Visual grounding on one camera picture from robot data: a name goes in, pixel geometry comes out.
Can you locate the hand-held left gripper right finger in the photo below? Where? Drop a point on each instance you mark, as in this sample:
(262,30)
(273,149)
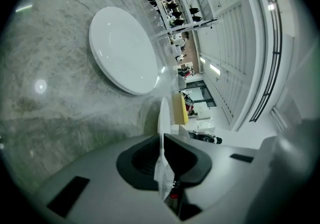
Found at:
(225,168)

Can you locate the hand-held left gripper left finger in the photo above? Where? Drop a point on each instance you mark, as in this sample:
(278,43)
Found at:
(100,168)

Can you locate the black rounded object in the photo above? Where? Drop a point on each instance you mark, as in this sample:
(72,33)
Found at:
(207,138)

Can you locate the yellow board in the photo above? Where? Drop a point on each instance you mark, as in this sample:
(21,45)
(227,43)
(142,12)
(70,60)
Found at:
(180,108)

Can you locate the long ceiling lamp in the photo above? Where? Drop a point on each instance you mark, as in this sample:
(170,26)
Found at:
(215,68)

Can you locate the black metal railing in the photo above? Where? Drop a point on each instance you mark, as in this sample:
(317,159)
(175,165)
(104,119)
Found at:
(273,50)

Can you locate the white shelf rack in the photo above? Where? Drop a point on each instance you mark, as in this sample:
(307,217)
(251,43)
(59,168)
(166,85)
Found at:
(175,0)

